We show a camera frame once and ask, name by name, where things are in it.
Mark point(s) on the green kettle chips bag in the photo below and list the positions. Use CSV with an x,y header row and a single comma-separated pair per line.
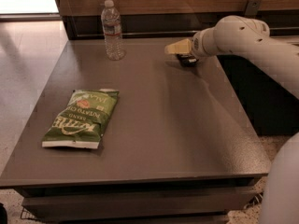
x,y
83,122

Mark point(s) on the clear plastic water bottle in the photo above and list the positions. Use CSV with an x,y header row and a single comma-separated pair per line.
x,y
111,25

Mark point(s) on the wire rack under table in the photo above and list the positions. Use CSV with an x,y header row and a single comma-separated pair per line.
x,y
26,215

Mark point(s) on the grey metal bracket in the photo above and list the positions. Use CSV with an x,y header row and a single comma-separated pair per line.
x,y
252,8

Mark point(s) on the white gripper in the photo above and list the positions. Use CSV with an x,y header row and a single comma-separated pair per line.
x,y
197,48

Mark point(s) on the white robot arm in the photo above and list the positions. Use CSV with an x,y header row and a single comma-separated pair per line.
x,y
250,39

